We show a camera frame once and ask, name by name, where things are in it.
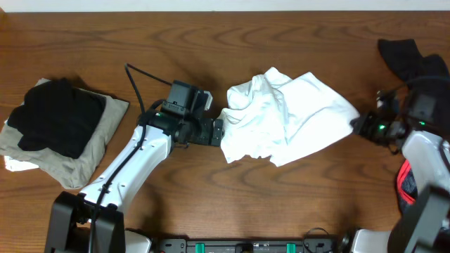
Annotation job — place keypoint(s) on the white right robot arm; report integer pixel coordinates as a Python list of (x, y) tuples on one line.
[(413, 129)]

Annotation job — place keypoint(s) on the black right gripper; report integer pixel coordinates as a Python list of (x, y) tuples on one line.
[(363, 124)]

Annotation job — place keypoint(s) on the folded beige garment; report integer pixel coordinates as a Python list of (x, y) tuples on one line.
[(75, 173)]

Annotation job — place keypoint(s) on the white printed t-shirt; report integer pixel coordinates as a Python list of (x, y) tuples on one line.
[(283, 119)]

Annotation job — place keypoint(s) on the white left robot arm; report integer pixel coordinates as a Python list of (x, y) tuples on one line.
[(93, 219)]

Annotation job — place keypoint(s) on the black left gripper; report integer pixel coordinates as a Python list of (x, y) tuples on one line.
[(216, 132)]

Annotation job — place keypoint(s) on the black garment at right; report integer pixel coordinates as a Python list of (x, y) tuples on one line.
[(422, 73)]

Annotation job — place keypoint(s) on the grey red-trimmed garment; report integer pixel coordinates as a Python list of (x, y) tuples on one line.
[(406, 188)]

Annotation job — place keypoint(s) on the folded white garment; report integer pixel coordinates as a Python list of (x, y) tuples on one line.
[(15, 158)]

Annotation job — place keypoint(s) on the folded black garment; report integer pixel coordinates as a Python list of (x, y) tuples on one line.
[(58, 116)]

